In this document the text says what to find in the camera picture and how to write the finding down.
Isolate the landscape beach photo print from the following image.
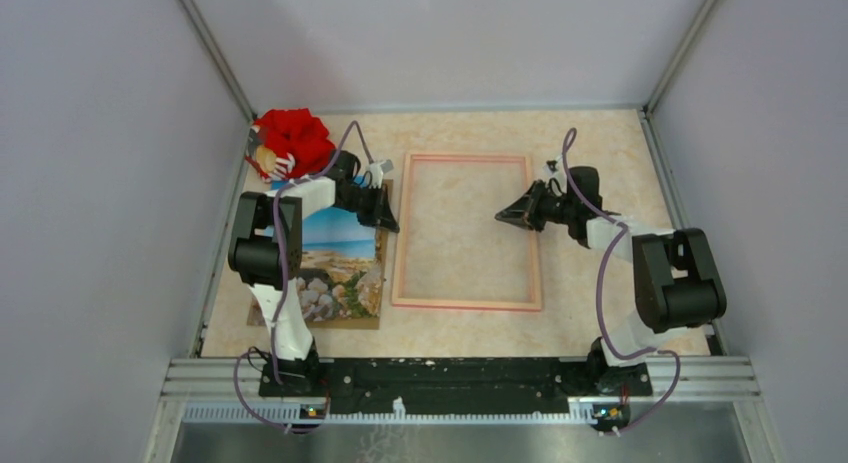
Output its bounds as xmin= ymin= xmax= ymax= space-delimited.
xmin=264 ymin=175 xmax=387 ymax=323

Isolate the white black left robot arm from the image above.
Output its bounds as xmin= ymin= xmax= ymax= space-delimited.
xmin=227 ymin=150 xmax=400 ymax=397

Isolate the grey cable duct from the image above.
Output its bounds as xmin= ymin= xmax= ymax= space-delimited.
xmin=182 ymin=398 xmax=624 ymax=426

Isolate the pink wooden picture frame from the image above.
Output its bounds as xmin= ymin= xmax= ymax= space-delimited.
xmin=391 ymin=151 xmax=543 ymax=312

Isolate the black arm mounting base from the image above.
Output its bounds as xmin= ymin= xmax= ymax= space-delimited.
xmin=258 ymin=357 xmax=653 ymax=416

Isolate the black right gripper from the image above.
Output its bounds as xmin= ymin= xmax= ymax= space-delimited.
xmin=494 ymin=180 xmax=576 ymax=234

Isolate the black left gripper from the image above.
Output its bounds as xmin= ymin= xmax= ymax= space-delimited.
xmin=337 ymin=183 xmax=400 ymax=233

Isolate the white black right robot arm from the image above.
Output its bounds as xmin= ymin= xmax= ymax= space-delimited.
xmin=495 ymin=165 xmax=727 ymax=395

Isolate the aluminium front rail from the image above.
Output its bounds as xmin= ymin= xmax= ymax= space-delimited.
xmin=158 ymin=355 xmax=763 ymax=403

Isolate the red plush toy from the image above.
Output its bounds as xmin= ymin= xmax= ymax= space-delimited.
xmin=244 ymin=108 xmax=336 ymax=182

